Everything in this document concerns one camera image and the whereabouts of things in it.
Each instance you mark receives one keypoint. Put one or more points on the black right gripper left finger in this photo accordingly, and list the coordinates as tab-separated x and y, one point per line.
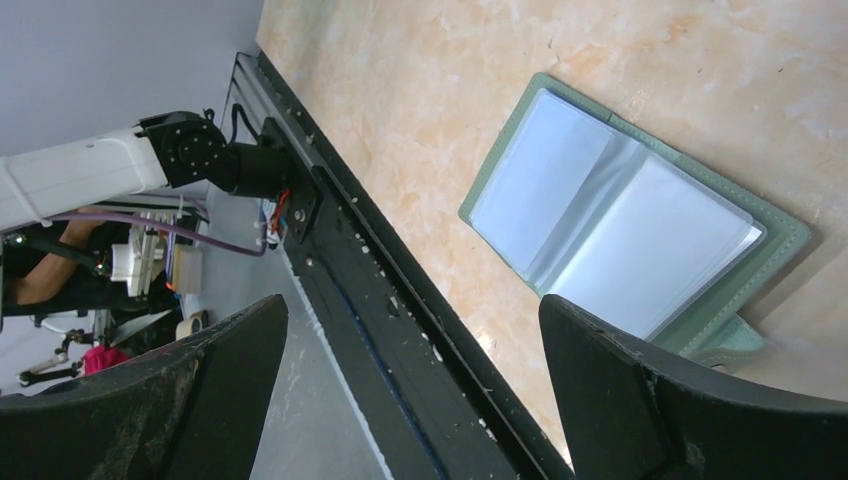
192	409

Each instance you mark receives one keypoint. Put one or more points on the sage green card holder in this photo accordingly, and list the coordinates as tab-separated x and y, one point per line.
582	204

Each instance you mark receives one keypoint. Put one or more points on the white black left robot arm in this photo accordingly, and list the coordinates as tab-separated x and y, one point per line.
168	150

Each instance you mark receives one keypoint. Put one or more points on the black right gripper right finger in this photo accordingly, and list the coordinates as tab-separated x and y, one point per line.
631	410

